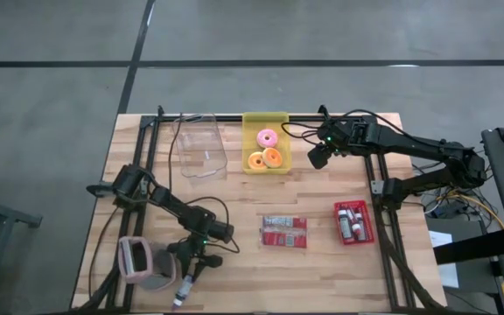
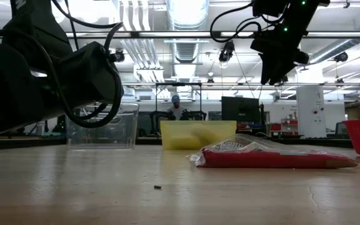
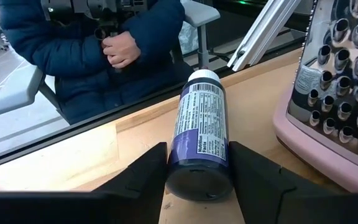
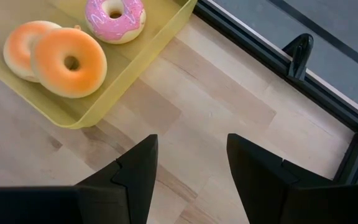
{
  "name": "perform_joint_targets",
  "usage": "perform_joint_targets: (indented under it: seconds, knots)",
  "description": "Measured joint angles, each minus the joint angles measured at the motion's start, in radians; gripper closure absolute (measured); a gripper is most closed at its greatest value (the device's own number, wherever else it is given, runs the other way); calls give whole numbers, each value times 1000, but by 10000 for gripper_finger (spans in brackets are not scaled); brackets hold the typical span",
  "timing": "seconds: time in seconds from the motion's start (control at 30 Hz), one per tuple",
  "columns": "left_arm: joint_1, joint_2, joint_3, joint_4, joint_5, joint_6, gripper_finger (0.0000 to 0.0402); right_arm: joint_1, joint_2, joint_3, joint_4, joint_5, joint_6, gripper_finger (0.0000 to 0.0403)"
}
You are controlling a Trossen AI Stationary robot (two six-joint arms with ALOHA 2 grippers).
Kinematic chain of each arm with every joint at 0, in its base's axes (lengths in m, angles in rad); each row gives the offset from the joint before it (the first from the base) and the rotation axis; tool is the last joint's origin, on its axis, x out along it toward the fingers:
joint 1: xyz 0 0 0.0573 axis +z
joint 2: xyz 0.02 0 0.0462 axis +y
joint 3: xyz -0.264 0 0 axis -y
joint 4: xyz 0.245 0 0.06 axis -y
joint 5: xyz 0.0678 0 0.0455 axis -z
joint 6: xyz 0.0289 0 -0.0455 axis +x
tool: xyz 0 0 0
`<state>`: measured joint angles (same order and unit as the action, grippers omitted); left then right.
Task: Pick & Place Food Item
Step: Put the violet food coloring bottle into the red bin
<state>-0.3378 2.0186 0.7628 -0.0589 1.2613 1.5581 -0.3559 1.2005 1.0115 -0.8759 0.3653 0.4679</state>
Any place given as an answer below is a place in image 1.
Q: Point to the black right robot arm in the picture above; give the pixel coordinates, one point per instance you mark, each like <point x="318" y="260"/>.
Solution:
<point x="422" y="149"/>

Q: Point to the red snack package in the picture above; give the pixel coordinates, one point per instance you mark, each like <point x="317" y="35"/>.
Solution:
<point x="284" y="234"/>

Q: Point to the pink frosted donut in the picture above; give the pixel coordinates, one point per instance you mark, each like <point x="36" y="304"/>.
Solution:
<point x="261" y="136"/>

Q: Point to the black bottle white cap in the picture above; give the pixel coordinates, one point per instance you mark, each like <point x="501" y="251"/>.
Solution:
<point x="345" y="225"/>

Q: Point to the silver mounting bracket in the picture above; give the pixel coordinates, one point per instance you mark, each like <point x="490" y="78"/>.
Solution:
<point x="376" y="187"/>

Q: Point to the cream bun pastry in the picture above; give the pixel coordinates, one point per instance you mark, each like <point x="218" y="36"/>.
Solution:
<point x="277" y="159"/>

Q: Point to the red plastic basket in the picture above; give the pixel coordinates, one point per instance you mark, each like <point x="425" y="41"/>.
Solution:
<point x="370" y="205"/>

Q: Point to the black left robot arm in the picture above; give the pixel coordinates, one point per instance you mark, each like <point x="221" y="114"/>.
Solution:
<point x="169" y="205"/>

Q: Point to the yellow plastic bin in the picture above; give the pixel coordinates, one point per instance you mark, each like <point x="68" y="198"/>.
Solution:
<point x="252" y="127"/>

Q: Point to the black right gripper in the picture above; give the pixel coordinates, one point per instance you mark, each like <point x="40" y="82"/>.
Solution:
<point x="330" y="142"/>

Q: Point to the clear plastic bin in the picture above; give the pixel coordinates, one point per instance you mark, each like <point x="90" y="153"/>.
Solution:
<point x="201" y="149"/>

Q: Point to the orange glazed donut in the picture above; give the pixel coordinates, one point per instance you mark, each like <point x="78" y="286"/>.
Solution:
<point x="252" y="164"/>

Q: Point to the black aluminium table frame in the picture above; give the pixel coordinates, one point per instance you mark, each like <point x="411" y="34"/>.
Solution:
<point x="234" y="117"/>

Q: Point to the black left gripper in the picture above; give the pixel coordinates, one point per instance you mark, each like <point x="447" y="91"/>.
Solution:
<point x="195" y="251"/>

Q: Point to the black table clamp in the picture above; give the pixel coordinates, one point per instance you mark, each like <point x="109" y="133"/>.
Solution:
<point x="99" y="189"/>

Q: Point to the white paper sheet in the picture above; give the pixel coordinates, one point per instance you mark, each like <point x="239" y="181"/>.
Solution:
<point x="442" y="258"/>

